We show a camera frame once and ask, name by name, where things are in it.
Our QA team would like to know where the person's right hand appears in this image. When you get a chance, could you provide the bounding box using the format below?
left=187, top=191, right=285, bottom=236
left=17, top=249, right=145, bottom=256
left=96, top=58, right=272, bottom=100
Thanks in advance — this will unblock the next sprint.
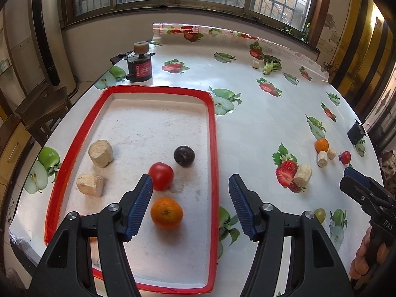
left=349, top=226, right=394, bottom=280

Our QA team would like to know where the green bottle on windowsill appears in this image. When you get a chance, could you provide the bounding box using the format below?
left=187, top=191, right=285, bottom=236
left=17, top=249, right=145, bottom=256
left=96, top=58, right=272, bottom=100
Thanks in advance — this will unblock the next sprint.
left=302, top=22, right=310, bottom=42

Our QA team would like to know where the tall white air conditioner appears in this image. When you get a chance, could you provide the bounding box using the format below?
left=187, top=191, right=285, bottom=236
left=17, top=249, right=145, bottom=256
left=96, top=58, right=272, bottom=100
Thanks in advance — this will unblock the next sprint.
left=28, top=0, right=78, bottom=97

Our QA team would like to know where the black red motor with cork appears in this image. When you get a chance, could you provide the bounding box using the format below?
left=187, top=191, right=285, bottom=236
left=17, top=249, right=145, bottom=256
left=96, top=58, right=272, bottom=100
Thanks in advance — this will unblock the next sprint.
left=126, top=41, right=152, bottom=82

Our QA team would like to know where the red rimmed white tray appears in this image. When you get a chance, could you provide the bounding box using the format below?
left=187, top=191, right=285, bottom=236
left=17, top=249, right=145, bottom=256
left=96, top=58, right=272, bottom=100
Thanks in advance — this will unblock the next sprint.
left=44, top=85, right=219, bottom=295

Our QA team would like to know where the black motor with shaft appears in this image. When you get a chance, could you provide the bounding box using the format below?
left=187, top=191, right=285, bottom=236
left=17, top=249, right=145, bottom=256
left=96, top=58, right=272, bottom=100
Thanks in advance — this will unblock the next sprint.
left=347, top=120, right=366, bottom=146

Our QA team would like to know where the dark purple plum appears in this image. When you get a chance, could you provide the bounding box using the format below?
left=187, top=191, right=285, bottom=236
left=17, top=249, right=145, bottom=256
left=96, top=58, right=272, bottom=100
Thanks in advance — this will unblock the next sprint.
left=173, top=146, right=195, bottom=168

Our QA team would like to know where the green leafy vegetable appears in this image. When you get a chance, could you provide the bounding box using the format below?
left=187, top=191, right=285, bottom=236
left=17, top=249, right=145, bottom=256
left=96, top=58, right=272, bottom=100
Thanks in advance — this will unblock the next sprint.
left=262, top=54, right=282, bottom=75

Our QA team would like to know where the small beige cube by vegetable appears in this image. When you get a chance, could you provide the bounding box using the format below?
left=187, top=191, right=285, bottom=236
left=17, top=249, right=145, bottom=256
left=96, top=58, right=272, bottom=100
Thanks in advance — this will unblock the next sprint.
left=252, top=60, right=260, bottom=69

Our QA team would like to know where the red tomato with stem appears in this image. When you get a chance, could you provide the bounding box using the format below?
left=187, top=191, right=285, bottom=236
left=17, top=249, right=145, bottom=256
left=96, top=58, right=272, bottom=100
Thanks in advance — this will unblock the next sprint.
left=338, top=151, right=352, bottom=166

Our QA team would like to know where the small beige block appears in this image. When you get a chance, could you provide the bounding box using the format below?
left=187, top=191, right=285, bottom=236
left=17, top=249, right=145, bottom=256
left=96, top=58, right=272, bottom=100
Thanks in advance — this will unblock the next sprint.
left=327, top=148, right=337, bottom=160

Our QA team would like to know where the fruit print tablecloth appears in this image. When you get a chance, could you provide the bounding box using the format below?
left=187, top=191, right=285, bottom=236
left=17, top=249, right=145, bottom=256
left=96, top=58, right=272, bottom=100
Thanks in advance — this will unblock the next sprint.
left=9, top=24, right=381, bottom=296

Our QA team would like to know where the wooden stool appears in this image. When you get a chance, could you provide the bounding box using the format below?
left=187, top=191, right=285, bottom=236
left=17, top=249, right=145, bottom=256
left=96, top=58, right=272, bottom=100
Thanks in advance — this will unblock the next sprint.
left=15, top=82, right=72, bottom=147

